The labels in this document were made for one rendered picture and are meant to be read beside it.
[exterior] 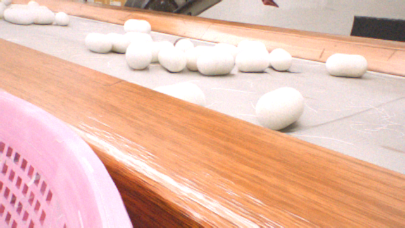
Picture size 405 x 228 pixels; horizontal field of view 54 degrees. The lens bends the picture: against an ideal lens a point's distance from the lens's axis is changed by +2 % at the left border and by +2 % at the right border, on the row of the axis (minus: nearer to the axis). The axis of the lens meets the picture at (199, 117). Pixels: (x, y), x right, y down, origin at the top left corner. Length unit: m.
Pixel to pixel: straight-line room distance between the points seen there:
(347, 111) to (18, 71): 0.19
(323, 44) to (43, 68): 0.34
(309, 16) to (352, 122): 2.49
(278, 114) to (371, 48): 0.27
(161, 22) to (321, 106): 0.42
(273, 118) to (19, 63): 0.12
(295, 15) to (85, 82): 2.63
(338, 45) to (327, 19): 2.18
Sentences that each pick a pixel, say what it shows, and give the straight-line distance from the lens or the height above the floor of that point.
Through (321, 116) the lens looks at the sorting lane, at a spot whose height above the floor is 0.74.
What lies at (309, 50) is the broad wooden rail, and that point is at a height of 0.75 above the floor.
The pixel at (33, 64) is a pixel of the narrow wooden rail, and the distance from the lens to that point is 0.20.
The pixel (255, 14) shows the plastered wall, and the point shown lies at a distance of 2.96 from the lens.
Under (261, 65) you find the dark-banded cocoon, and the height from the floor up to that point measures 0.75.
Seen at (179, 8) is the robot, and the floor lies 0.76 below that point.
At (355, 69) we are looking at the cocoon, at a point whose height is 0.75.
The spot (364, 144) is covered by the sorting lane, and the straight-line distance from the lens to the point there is 0.20.
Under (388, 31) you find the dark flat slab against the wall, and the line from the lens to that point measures 2.46.
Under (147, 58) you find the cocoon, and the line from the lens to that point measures 0.32.
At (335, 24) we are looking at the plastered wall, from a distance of 2.62.
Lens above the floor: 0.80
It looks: 17 degrees down
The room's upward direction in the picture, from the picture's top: 5 degrees clockwise
